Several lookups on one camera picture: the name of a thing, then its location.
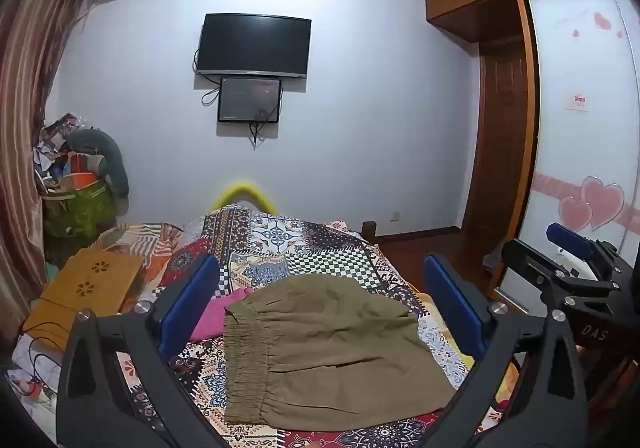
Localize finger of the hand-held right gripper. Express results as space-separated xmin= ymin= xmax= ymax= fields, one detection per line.
xmin=546 ymin=222 xmax=618 ymax=273
xmin=501 ymin=239 xmax=622 ymax=313

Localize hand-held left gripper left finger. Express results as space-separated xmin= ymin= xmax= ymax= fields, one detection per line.
xmin=56 ymin=254 xmax=236 ymax=448

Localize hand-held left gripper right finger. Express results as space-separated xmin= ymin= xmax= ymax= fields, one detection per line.
xmin=422 ymin=254 xmax=590 ymax=448

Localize khaki pants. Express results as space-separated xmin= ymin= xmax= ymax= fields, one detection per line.
xmin=222 ymin=274 xmax=468 ymax=431

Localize pink cloth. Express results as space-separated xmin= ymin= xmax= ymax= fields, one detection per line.
xmin=187 ymin=285 xmax=253 ymax=341

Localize striped orange cloth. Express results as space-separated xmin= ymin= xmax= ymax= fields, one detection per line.
xmin=90 ymin=223 xmax=186 ymax=279

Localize white heart-print sliding door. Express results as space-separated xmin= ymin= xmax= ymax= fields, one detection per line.
xmin=500 ymin=0 xmax=640 ymax=309

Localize wooden lap desk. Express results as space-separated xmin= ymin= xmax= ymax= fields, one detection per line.
xmin=22 ymin=248 xmax=146 ymax=354

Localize brown wooden door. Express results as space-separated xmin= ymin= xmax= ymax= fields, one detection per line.
xmin=462 ymin=42 xmax=538 ymax=243

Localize patchwork printed blanket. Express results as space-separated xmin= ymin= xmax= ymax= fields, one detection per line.
xmin=10 ymin=204 xmax=521 ymax=448

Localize green bag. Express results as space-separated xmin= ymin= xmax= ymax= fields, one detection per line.
xmin=41 ymin=173 xmax=118 ymax=241

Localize striped red curtain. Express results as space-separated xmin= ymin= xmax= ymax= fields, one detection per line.
xmin=0 ymin=0 xmax=101 ymax=309

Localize yellow curved bed rail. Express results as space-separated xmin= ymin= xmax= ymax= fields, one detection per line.
xmin=210 ymin=180 xmax=277 ymax=213

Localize thin black cable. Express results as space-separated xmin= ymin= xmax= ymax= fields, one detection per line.
xmin=27 ymin=323 xmax=68 ymax=396

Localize small black wall monitor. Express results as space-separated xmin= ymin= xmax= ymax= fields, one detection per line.
xmin=217 ymin=76 xmax=282 ymax=124

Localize black wall television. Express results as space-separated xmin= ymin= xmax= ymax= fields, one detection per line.
xmin=195 ymin=12 xmax=312 ymax=79

